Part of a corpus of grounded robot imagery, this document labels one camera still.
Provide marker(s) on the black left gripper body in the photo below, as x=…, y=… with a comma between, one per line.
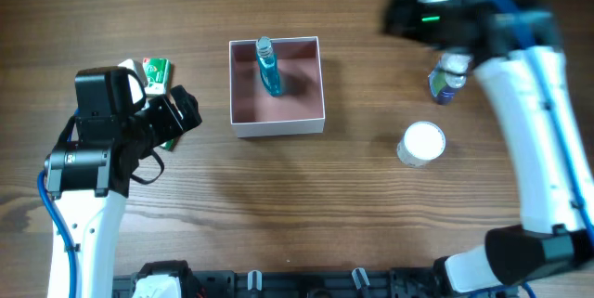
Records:
x=175, y=115

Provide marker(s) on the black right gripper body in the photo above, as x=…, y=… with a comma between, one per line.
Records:
x=395, y=18

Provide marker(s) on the dark blue clear-cap bottle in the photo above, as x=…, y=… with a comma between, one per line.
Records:
x=448, y=76

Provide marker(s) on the blue mouthwash bottle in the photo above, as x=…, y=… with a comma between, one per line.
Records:
x=268, y=67

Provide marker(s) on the cotton swab round container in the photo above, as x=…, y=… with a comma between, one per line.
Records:
x=421, y=143

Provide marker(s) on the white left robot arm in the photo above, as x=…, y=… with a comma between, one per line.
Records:
x=85, y=183

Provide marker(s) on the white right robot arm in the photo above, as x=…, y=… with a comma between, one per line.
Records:
x=517, y=57

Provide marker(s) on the green white soap box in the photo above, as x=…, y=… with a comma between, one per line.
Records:
x=157, y=71

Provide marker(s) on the white box pink interior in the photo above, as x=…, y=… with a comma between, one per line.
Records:
x=301, y=108

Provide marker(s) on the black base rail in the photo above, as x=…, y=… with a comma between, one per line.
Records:
x=400, y=282

